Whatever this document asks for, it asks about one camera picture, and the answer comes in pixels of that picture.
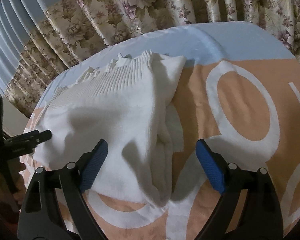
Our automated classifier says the white knit garment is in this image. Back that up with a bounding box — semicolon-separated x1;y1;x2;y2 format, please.
33;50;186;206

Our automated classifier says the person's left hand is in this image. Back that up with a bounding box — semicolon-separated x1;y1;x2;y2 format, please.
0;161;26;212

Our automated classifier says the floral and blue curtain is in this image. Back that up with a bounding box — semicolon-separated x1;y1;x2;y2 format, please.
0;0;300;116

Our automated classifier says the orange and blue bedsheet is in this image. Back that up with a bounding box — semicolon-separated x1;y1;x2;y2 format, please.
26;22;300;239

